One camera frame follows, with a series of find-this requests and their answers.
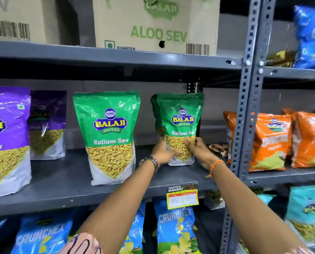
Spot large purple snack packet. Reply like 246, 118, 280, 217
0, 86, 32, 199

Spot person's right forearm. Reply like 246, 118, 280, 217
210, 162, 307, 254

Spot yellow shelf price label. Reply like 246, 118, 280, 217
166, 184, 199, 210

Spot cardboard box with green print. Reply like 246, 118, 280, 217
92, 0, 221, 56

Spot small green snack packet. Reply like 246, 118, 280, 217
156, 93, 204, 166

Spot brown small snack packet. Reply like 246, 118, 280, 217
208, 143, 229, 158

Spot dark gold snack packet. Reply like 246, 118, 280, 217
265, 50, 297, 68

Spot person's left hand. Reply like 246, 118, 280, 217
150, 140, 180, 165

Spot shiny blue snack packet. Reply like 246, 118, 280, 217
293, 5, 315, 70

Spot pink patterned sleeve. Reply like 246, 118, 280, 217
284, 247, 309, 254
58, 232, 103, 254

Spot silver metal wristwatch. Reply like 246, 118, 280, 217
139, 156, 160, 174

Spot pink patterned left sleeve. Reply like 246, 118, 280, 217
58, 232, 103, 254

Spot pink patterned right sleeve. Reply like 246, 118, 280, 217
284, 247, 309, 254

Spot large green snack packet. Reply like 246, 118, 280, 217
72, 90, 141, 186

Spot person's right hand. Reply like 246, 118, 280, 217
185, 137, 219, 170

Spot person's left forearm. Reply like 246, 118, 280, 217
77, 156, 156, 254

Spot plain cardboard box with barcode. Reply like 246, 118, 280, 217
0, 0, 60, 45

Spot orange snack packet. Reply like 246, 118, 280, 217
223, 111, 292, 173
290, 111, 315, 169

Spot teal snack packet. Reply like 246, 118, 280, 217
257, 194, 277, 206
284, 185, 315, 247

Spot grey metal shelf rack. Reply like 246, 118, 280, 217
221, 0, 315, 254
0, 0, 264, 254

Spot small purple snack packet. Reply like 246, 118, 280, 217
28, 90, 67, 160

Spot white green small packet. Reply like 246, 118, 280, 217
204, 190, 226, 211

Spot orange thread bracelet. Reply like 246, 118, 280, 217
206, 160, 226, 179

